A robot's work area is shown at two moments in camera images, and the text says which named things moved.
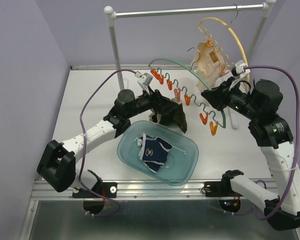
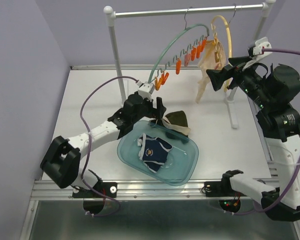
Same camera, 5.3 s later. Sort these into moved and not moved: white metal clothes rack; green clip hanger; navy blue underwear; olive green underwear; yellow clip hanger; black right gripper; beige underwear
Moved: olive green underwear; beige underwear; yellow clip hanger; green clip hanger; black right gripper
Not moved: navy blue underwear; white metal clothes rack
